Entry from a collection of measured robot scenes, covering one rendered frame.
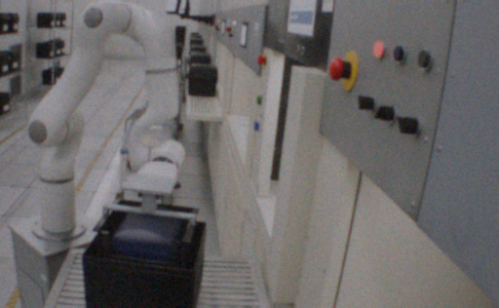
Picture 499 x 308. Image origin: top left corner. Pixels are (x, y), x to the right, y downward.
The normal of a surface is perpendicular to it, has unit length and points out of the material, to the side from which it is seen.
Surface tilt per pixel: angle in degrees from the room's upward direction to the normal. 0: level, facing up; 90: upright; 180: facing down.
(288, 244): 90
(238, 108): 90
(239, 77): 90
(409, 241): 90
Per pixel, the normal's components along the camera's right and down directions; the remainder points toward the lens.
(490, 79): -0.99, -0.06
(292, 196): 0.12, 0.29
